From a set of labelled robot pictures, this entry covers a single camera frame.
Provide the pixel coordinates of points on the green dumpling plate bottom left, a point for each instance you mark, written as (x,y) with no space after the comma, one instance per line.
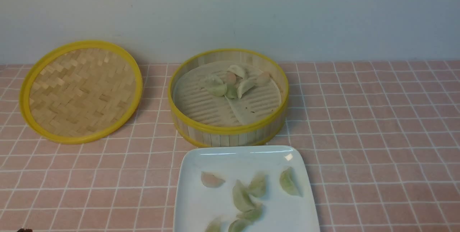
(214,226)

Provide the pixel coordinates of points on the pink dumpling steamer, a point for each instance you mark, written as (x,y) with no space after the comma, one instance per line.
(230,78)
(263,79)

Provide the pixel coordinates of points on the pale dumpling steamer top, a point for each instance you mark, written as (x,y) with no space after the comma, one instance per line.
(238,70)

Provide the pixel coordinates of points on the small green dumpling steamer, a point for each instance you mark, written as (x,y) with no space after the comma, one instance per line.
(231,92)

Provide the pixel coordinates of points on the pink dumpling on plate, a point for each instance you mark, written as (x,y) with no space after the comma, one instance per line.
(210,180)

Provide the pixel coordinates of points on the green dumpling plate upper centre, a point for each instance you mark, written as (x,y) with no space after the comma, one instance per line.
(257,186)

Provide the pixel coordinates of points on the green dumpling plate lower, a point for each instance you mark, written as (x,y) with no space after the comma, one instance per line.
(251,215)

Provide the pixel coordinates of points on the pink dumpling steamer right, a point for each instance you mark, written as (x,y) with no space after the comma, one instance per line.
(263,79)

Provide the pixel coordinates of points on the pink dumpling steamer centre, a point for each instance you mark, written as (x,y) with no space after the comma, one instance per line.
(230,78)

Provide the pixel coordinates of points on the bamboo steamer lid yellow rim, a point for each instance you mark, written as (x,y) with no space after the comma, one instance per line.
(81,92)

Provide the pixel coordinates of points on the bamboo steamer basket yellow rim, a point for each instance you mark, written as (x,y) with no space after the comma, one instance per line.
(208,121)

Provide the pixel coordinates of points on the green dumpling plate right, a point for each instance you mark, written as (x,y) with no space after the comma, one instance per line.
(288,183)

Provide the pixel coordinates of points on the green dumpling plate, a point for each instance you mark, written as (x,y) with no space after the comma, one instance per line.
(257,186)
(251,215)
(288,183)
(214,226)
(241,198)
(239,225)

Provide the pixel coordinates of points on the white square plate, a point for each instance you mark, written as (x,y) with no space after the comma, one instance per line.
(196,205)

